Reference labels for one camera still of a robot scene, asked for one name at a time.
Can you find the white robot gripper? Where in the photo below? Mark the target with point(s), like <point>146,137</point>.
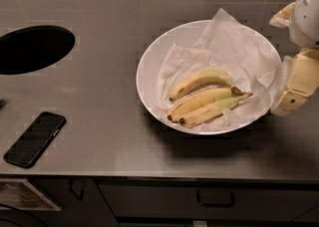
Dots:
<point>306,18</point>

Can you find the yellow banana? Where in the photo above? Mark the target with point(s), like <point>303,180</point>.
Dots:
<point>210,111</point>
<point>200,99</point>
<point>199,79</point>

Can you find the white round bowl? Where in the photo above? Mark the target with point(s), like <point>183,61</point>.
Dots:
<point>149,69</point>

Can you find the white paper liner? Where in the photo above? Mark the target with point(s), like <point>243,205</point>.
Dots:
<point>225,44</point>

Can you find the dark drawer front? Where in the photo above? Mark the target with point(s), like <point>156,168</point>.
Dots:
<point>180,202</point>

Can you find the dark cabinet door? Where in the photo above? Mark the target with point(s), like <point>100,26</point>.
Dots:
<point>92,211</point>

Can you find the black oval sink hole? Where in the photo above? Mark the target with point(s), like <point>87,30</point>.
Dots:
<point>34,48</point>

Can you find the black smartphone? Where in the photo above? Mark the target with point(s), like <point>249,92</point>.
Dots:
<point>32,143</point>

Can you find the framed picture on floor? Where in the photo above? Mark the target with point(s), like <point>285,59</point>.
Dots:
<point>23,194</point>

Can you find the black drawer handle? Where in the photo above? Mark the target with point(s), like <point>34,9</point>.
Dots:
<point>214,198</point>

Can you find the black cabinet door handle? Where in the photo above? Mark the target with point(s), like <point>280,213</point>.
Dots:
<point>77,188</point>

